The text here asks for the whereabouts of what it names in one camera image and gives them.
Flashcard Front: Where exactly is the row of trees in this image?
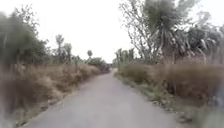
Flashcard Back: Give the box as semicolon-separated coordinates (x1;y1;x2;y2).
112;0;224;66
0;4;111;73

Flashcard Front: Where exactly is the dry brown grass bank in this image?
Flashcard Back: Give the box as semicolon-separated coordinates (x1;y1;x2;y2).
0;62;101;126
114;61;224;128

